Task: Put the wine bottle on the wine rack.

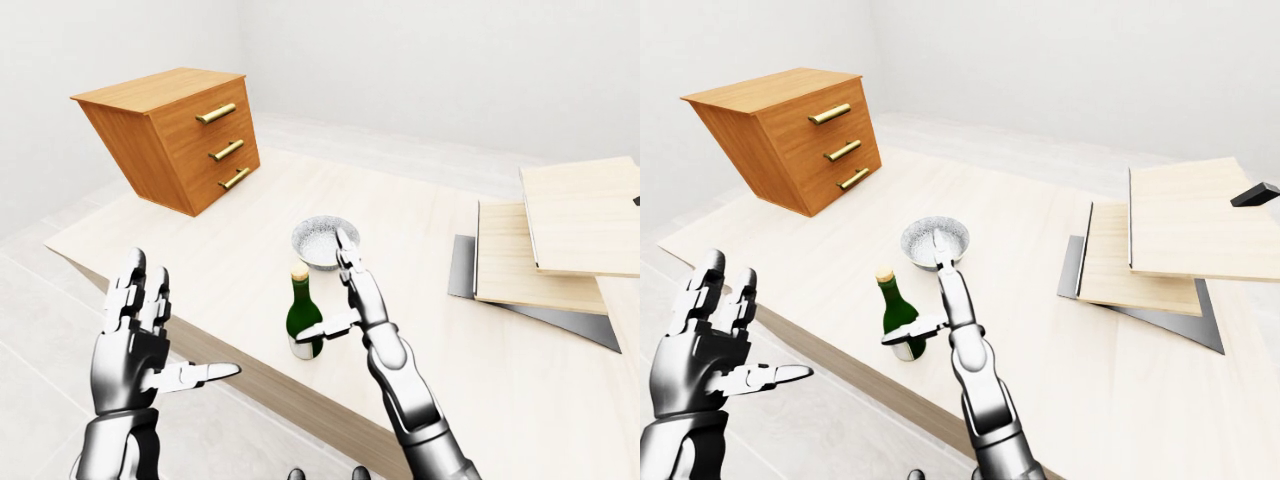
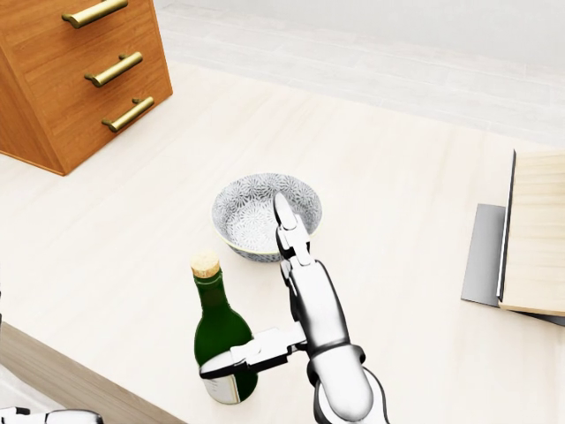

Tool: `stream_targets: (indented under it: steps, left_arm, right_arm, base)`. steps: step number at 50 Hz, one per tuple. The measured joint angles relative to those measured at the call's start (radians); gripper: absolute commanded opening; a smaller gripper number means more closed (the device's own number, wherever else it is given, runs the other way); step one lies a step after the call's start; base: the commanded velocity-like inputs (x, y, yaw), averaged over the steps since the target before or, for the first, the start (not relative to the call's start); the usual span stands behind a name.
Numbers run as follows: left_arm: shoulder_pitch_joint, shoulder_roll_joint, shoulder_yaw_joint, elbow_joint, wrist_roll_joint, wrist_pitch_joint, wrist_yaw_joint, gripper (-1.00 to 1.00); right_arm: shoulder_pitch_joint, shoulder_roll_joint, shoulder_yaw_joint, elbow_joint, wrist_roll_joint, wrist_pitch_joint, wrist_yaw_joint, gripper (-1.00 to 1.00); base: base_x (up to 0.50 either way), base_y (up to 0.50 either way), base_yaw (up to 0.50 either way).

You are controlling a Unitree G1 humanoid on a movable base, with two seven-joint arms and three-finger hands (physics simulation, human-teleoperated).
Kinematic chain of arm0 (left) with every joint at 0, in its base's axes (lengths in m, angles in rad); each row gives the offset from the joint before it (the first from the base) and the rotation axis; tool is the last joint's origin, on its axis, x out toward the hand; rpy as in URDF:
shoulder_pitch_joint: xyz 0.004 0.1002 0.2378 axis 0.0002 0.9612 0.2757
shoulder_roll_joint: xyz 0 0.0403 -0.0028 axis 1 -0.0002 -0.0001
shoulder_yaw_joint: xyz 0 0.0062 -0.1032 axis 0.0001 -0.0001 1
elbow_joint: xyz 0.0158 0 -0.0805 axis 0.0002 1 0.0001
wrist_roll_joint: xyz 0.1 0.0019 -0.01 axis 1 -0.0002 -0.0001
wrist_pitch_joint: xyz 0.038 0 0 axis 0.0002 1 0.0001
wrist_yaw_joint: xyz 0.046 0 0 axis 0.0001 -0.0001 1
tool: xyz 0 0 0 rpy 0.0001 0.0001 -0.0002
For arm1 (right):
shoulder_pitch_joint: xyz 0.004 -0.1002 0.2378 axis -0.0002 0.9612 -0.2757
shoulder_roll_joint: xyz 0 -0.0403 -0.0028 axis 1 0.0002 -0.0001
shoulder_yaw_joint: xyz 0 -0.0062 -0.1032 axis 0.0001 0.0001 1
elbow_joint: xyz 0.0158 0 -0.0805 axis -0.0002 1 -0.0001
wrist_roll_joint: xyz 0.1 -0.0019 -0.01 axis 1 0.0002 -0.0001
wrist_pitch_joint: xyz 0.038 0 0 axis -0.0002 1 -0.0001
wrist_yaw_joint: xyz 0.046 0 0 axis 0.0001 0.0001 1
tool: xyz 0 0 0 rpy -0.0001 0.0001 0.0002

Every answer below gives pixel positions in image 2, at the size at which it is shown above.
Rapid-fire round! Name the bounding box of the wooden cabinet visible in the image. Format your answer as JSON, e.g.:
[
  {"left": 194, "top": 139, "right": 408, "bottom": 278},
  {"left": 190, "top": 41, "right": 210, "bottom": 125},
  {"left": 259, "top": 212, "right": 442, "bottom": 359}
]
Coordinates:
[{"left": 0, "top": 0, "right": 174, "bottom": 177}]

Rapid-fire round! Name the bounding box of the grey patterned bowl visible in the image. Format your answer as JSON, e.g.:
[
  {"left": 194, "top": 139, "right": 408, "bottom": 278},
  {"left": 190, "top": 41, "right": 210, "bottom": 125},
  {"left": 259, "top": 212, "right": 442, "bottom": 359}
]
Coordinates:
[{"left": 210, "top": 172, "right": 324, "bottom": 262}]

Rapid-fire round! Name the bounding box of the green corked wine bottle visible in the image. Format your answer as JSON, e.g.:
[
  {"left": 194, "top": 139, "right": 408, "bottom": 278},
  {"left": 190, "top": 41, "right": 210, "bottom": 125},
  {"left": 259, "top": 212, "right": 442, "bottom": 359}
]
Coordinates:
[{"left": 189, "top": 250, "right": 260, "bottom": 405}]

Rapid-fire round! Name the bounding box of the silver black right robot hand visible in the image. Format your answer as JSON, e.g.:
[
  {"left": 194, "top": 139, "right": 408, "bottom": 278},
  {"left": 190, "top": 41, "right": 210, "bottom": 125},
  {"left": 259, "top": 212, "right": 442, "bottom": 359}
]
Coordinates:
[{"left": 199, "top": 192, "right": 354, "bottom": 382}]

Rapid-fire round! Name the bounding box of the brass drawer handle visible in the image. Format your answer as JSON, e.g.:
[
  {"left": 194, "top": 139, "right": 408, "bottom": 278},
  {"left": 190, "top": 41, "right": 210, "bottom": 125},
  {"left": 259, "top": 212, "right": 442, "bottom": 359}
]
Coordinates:
[
  {"left": 61, "top": 0, "right": 130, "bottom": 30},
  {"left": 84, "top": 51, "right": 144, "bottom": 88},
  {"left": 101, "top": 95, "right": 156, "bottom": 134}
]

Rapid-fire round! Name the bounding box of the wooden cabinet drawer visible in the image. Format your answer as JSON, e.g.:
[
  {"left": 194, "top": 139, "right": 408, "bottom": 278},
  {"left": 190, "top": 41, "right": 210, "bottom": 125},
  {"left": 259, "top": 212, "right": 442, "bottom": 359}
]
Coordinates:
[
  {"left": 46, "top": 72, "right": 174, "bottom": 177},
  {"left": 24, "top": 20, "right": 171, "bottom": 133},
  {"left": 0, "top": 0, "right": 161, "bottom": 75}
]

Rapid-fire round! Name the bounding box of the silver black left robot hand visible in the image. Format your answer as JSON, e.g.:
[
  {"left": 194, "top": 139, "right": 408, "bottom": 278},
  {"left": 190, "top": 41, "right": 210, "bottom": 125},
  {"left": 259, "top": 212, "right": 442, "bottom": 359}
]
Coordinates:
[{"left": 0, "top": 406, "right": 105, "bottom": 424}]

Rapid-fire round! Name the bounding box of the pale wooden wine rack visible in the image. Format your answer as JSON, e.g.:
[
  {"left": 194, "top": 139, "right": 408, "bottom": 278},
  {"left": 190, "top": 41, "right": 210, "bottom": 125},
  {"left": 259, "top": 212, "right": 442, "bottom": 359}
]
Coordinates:
[{"left": 497, "top": 148, "right": 565, "bottom": 329}]

